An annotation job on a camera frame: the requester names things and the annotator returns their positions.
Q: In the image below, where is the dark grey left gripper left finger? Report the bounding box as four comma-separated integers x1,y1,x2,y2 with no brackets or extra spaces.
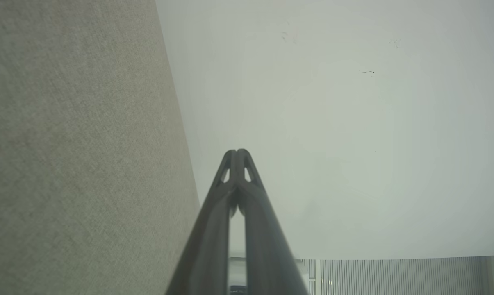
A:
165,149,239,295

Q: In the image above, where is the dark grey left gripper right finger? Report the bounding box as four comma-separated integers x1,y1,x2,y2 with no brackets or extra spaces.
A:
237,149,311,295

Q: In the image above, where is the white ribbed panel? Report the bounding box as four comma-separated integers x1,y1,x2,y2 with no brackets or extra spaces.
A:
302,257,490,295

